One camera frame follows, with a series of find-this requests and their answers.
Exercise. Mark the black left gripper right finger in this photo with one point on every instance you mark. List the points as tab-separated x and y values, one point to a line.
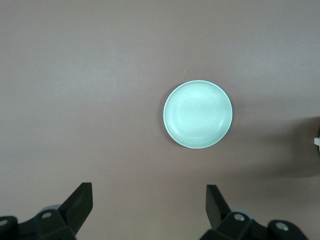
237	227

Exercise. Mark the pale green round plate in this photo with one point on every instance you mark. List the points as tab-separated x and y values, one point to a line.
197	113

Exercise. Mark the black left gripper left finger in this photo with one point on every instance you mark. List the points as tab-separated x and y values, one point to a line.
50	225

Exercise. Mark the brown table mat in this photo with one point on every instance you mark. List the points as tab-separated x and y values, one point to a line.
100	75

